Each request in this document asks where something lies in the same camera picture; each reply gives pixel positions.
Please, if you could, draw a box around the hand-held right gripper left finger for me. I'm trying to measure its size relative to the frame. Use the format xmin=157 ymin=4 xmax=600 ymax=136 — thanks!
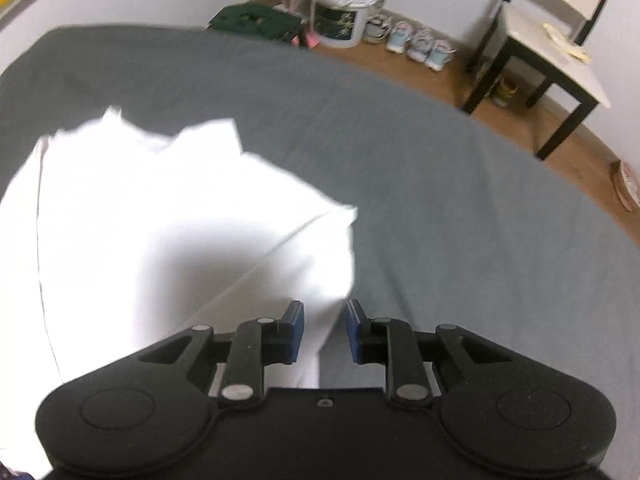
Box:
xmin=137 ymin=301 xmax=305 ymax=406

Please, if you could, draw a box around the yellow wrapper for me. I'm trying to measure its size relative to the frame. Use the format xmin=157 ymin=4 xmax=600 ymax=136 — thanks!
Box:
xmin=542 ymin=22 xmax=592 ymax=64

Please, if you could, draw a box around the white long-sleeve shirt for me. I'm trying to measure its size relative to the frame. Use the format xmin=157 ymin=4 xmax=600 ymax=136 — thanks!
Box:
xmin=0 ymin=105 xmax=359 ymax=476

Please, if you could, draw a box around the small green yellow container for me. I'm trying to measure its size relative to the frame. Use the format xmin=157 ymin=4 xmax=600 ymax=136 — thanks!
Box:
xmin=492 ymin=77 xmax=519 ymax=109

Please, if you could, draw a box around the small bedside shelf unit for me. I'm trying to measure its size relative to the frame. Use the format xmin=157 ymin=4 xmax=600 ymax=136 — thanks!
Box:
xmin=460 ymin=0 xmax=621 ymax=161

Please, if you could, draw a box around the dark green box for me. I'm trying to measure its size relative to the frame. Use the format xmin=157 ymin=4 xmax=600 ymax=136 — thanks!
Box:
xmin=207 ymin=4 xmax=307 ymax=45

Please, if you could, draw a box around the round woven mat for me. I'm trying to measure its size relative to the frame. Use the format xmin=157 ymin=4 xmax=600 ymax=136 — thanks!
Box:
xmin=612 ymin=160 xmax=640 ymax=212

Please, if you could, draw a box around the grey shoe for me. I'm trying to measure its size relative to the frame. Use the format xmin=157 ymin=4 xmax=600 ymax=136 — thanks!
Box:
xmin=362 ymin=14 xmax=397 ymax=44

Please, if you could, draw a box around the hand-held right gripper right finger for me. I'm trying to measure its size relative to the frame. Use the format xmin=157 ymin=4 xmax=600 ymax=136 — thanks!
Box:
xmin=346 ymin=299 xmax=516 ymax=406

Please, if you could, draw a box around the white bucket with dark label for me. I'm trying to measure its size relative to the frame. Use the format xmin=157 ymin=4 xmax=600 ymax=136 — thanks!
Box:
xmin=309 ymin=0 xmax=390 ymax=51

